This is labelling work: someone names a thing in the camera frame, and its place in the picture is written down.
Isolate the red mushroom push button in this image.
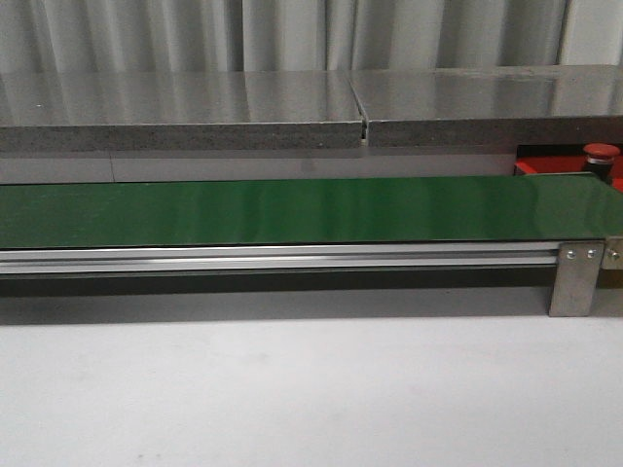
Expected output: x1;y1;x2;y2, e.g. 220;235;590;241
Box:
581;143;621;185

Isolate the red plastic tray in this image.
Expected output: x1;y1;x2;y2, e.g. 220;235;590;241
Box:
515;155;622;192

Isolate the green conveyor belt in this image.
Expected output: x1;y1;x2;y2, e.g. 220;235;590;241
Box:
1;175;622;250

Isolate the grey stone countertop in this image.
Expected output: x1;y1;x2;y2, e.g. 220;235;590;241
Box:
1;65;622;184

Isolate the white pleated curtain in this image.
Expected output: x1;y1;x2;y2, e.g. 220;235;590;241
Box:
1;1;622;73

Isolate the steel conveyor support bracket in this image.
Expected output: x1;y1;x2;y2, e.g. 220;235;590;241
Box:
548;241;605;317

